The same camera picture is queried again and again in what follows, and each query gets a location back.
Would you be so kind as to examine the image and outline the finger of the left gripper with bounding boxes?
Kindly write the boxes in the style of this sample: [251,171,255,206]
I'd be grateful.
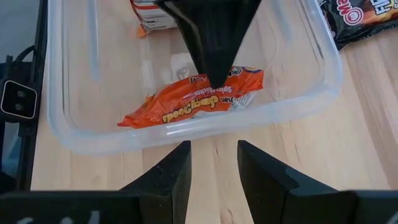
[155,0,218,90]
[211,0,262,90]

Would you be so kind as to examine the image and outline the black cable loop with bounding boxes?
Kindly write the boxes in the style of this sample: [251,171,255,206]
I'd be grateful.
[12,45,35,65]

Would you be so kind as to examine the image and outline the orange Maruchan noodle pack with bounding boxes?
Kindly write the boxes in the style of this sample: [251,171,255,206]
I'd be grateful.
[117,65,265,129]

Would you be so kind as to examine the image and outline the black fire noodle pack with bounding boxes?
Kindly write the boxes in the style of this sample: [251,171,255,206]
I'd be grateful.
[317,0,398,51]

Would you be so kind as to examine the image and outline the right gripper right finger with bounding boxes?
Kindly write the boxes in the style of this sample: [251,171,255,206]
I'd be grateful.
[238,139,338,224]

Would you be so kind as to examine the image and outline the black box with white rim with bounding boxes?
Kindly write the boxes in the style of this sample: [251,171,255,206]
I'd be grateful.
[0,80,39,120]

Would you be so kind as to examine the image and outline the black white noodle pack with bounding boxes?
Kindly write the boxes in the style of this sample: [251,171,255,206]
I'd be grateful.
[129,0,178,39]

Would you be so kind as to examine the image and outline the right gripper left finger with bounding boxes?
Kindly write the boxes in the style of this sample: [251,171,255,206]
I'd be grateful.
[120,140,192,224]

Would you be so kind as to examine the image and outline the clear plastic bin with label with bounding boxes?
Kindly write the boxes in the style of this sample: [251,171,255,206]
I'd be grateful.
[46,0,345,156]

